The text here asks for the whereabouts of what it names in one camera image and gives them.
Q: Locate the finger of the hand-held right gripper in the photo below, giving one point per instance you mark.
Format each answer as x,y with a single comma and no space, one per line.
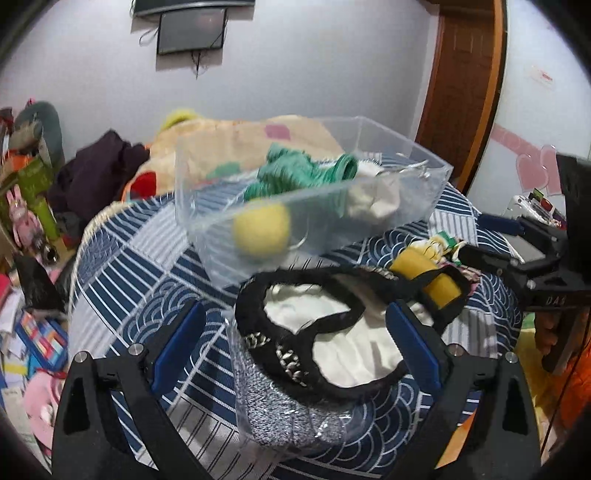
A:
489,264
502,225

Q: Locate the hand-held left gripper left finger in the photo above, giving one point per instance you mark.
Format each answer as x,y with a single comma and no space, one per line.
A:
181,340

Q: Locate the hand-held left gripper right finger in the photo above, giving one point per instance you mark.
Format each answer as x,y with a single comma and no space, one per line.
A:
414,340

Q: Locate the black-trimmed white garment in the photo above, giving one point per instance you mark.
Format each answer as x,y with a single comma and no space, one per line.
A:
351,341

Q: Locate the yellow cloth roll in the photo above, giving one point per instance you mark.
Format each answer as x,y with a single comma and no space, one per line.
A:
411,262

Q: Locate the large clear plastic box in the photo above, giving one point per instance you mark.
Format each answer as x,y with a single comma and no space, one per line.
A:
217,230

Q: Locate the person's right hand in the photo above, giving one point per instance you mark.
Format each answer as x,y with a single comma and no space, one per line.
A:
547,333

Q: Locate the white device with coloured parts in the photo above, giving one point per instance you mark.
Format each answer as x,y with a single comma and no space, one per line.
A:
531,205

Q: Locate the white green patterned cloth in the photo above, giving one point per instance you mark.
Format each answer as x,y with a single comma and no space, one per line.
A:
438,242

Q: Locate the blue patterned tablecloth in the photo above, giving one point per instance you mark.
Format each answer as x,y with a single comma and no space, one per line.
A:
124,277

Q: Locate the grey knitted cloth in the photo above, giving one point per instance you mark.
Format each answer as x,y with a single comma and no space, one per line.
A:
277,415

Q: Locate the yellow felt ball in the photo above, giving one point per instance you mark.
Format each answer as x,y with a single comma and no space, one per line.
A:
261,228

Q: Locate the wooden door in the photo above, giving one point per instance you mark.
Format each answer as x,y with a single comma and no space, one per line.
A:
461,92

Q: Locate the black bag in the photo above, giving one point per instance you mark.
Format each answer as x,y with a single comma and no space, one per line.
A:
39,284

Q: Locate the pile of papers and books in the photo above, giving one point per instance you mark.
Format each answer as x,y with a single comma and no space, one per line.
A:
27,350

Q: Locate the dark purple clothing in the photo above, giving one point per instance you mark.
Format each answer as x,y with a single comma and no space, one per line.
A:
99,170

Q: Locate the green knitted cloth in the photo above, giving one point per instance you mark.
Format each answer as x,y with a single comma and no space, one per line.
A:
286,173

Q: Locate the pink bunny toy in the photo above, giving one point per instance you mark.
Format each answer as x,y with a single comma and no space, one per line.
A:
19,217

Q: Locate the beige printed blanket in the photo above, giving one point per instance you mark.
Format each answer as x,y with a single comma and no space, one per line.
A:
240,138

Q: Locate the grey plush toy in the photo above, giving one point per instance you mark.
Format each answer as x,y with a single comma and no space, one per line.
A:
44,124

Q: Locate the pink heart wall stickers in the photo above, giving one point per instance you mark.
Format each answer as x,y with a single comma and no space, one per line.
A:
531,170

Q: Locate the white wall label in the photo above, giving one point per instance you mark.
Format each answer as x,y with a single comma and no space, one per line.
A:
541,76

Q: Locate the black wall screen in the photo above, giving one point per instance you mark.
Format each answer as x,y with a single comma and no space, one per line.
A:
191,30

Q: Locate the black wall fixture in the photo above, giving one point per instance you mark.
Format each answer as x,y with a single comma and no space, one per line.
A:
194,5

